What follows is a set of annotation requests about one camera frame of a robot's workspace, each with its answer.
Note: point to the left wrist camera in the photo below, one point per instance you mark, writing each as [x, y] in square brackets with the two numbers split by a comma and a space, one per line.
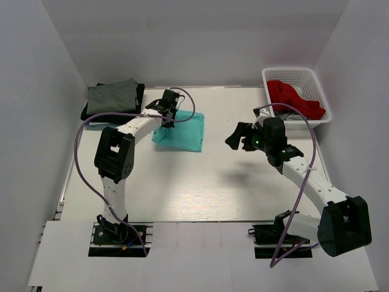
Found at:
[180, 100]

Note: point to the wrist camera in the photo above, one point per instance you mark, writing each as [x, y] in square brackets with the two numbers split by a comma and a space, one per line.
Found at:
[261, 115]
[180, 100]

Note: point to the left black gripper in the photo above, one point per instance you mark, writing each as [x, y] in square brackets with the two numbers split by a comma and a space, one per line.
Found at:
[170, 125]

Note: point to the red t shirt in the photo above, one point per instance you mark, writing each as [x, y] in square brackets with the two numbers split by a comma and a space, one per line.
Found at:
[273, 86]

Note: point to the white plastic basket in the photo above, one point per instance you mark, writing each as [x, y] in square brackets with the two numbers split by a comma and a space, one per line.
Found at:
[305, 83]

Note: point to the folded light blue t shirt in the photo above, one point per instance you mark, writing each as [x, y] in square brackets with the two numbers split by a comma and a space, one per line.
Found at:
[96, 125]

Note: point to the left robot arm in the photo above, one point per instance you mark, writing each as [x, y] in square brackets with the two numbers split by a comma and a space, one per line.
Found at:
[115, 153]

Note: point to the folded grey t shirt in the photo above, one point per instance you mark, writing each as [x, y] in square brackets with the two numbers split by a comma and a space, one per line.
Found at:
[113, 97]

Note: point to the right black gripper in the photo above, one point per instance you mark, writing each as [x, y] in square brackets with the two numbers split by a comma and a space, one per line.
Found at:
[242, 130]

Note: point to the teal t shirt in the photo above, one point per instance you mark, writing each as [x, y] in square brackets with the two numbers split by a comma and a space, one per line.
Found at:
[187, 136]

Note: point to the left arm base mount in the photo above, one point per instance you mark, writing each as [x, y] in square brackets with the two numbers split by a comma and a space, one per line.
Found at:
[103, 245]

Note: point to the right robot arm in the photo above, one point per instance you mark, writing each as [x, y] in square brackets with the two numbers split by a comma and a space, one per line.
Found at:
[343, 224]

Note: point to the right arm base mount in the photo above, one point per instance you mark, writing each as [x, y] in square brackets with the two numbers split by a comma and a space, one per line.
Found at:
[265, 240]

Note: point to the grey t shirt in basket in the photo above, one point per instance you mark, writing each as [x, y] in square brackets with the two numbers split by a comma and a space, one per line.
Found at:
[291, 117]

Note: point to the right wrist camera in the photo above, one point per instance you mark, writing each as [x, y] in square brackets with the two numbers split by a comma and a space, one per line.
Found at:
[261, 115]

